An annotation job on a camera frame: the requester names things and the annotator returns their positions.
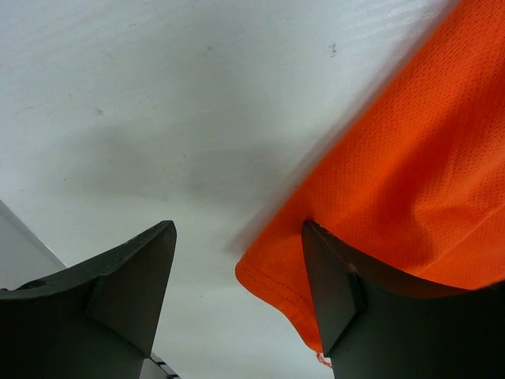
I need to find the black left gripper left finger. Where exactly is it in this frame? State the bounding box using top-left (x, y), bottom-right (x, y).
top-left (1, 221), bottom-right (177, 378)

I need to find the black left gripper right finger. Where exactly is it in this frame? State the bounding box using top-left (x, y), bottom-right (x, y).
top-left (301, 221), bottom-right (504, 378)

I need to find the orange t shirt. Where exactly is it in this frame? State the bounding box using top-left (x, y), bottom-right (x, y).
top-left (235, 1), bottom-right (504, 353)

